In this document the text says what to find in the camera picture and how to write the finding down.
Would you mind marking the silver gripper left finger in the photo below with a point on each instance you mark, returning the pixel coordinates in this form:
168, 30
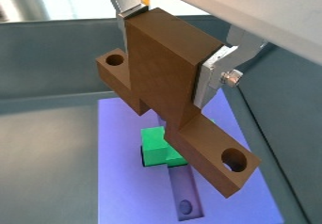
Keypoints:
127, 9

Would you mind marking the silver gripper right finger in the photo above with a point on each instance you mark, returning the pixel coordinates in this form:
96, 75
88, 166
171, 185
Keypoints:
218, 70

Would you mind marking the brown T-shaped block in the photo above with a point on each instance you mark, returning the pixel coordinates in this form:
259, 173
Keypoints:
152, 75

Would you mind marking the green U-shaped block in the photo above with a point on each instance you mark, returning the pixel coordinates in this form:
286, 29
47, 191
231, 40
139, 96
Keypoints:
156, 152

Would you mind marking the purple base block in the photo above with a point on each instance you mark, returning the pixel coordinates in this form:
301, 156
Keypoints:
163, 195

